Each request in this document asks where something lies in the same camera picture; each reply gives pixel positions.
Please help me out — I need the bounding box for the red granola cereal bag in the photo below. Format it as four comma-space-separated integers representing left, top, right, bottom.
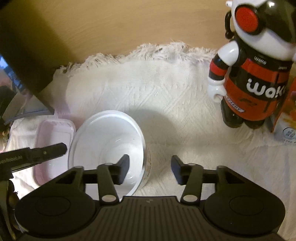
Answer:
271, 78, 295, 145

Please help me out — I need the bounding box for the pink plastic tray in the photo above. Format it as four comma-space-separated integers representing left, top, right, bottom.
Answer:
32, 118, 76, 186

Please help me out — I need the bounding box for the red white robot figure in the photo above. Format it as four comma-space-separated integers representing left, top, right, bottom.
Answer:
207, 1, 295, 129

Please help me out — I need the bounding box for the white plastic bowl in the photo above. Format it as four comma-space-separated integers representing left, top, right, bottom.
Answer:
68, 110, 151, 198

